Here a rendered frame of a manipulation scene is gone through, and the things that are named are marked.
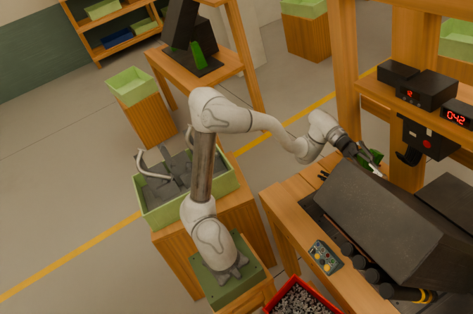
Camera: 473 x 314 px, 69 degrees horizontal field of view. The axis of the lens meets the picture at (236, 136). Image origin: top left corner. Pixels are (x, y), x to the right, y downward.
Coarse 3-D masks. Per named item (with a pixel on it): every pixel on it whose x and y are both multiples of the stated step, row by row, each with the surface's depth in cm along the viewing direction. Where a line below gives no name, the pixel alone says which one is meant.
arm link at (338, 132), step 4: (336, 128) 157; (340, 128) 157; (332, 132) 156; (336, 132) 155; (340, 132) 155; (344, 132) 155; (328, 136) 158; (332, 136) 156; (336, 136) 155; (340, 136) 154; (344, 136) 155; (328, 140) 159; (332, 140) 156; (336, 140) 155; (332, 144) 157
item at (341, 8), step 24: (336, 0) 151; (336, 24) 159; (408, 24) 123; (432, 24) 120; (336, 48) 168; (408, 48) 128; (432, 48) 126; (336, 72) 178; (336, 96) 190; (408, 168) 163
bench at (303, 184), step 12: (336, 156) 209; (312, 168) 207; (324, 168) 205; (384, 168) 192; (288, 180) 204; (300, 180) 202; (312, 180) 200; (288, 192) 197; (300, 192) 195; (312, 192) 193; (276, 228) 209; (276, 240) 224; (288, 252) 228; (288, 264) 235
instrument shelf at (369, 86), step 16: (368, 80) 147; (368, 96) 144; (384, 96) 136; (464, 96) 124; (400, 112) 131; (416, 112) 124; (432, 112) 122; (432, 128) 120; (448, 128) 114; (464, 128) 113; (464, 144) 111
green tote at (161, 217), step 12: (216, 144) 236; (192, 156) 245; (168, 168) 242; (228, 168) 229; (132, 180) 230; (144, 180) 239; (216, 180) 211; (228, 180) 216; (216, 192) 217; (228, 192) 221; (144, 204) 224; (168, 204) 205; (180, 204) 210; (144, 216) 202; (156, 216) 207; (168, 216) 211; (156, 228) 211
